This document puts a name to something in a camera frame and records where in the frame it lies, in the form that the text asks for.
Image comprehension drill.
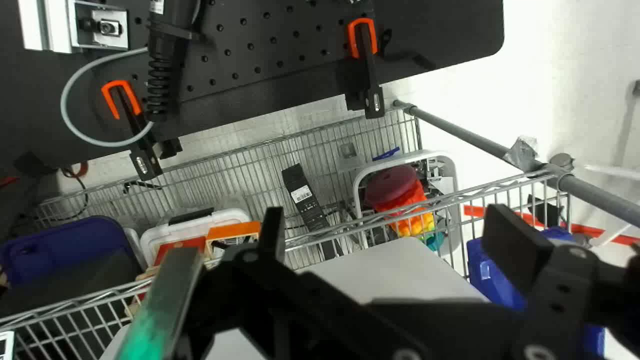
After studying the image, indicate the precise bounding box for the dark blue plastic bin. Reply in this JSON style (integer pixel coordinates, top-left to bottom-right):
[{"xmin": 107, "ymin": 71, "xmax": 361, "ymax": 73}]
[{"xmin": 0, "ymin": 214, "xmax": 147, "ymax": 304}]

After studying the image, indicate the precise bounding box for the black perforated pegboard panel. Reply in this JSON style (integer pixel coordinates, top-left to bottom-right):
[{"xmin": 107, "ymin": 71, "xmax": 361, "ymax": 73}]
[{"xmin": 0, "ymin": 0, "xmax": 506, "ymax": 180}]

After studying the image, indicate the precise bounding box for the grey metal pole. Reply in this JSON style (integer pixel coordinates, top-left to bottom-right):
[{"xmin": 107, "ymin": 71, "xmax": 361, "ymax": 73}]
[{"xmin": 390, "ymin": 98, "xmax": 640, "ymax": 229}]

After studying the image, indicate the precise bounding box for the white wire mesh basket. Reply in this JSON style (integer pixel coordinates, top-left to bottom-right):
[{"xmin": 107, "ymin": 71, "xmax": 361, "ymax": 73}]
[{"xmin": 0, "ymin": 98, "xmax": 640, "ymax": 360}]

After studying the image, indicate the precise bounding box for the black handheld device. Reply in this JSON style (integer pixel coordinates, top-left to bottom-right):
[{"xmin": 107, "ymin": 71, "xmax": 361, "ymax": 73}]
[{"xmin": 280, "ymin": 162, "xmax": 333, "ymax": 232}]

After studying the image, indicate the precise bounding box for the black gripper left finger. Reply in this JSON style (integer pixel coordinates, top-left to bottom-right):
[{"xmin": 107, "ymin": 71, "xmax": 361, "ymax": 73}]
[{"xmin": 218, "ymin": 205, "xmax": 429, "ymax": 360}]

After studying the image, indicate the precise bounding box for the thin white cable loop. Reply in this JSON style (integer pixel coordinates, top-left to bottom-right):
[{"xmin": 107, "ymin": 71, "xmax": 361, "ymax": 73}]
[{"xmin": 59, "ymin": 43, "xmax": 160, "ymax": 150}]

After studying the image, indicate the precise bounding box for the thin red cable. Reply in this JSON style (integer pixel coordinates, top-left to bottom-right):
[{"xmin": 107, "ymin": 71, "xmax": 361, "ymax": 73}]
[{"xmin": 62, "ymin": 160, "xmax": 92, "ymax": 181}]

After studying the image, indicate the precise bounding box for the white case with orange trim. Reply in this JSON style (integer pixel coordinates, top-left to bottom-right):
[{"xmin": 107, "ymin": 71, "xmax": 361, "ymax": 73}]
[{"xmin": 139, "ymin": 205, "xmax": 266, "ymax": 269}]

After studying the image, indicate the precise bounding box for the aluminium extrusion bracket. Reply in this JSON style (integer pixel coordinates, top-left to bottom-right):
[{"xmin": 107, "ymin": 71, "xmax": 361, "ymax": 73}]
[{"xmin": 16, "ymin": 0, "xmax": 132, "ymax": 56}]

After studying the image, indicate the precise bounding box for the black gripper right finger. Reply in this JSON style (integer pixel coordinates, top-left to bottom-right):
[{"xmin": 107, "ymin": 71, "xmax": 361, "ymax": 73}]
[{"xmin": 483, "ymin": 201, "xmax": 597, "ymax": 360}]

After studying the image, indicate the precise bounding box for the black corrugated cable conduit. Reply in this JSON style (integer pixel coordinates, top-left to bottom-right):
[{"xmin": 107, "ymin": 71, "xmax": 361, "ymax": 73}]
[{"xmin": 145, "ymin": 9, "xmax": 204, "ymax": 160}]

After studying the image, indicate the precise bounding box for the orange and black clamp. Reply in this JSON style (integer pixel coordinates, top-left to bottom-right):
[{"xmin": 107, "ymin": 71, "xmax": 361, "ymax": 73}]
[
  {"xmin": 343, "ymin": 16, "xmax": 390, "ymax": 119},
  {"xmin": 99, "ymin": 78, "xmax": 167, "ymax": 181}
]

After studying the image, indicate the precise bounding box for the white framed container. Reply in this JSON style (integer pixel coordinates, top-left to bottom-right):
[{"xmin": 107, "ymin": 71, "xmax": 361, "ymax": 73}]
[{"xmin": 348, "ymin": 150, "xmax": 462, "ymax": 250}]

